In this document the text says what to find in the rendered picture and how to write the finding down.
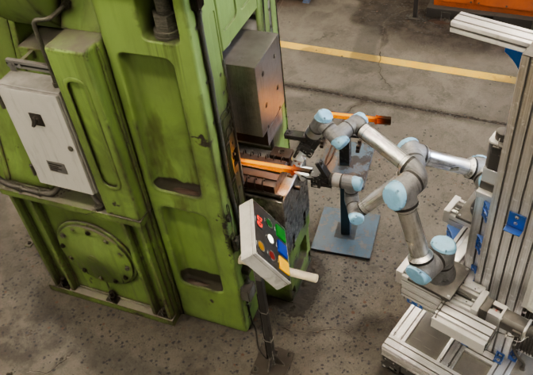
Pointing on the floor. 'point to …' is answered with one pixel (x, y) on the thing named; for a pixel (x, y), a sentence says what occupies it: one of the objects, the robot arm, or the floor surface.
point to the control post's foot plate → (284, 357)
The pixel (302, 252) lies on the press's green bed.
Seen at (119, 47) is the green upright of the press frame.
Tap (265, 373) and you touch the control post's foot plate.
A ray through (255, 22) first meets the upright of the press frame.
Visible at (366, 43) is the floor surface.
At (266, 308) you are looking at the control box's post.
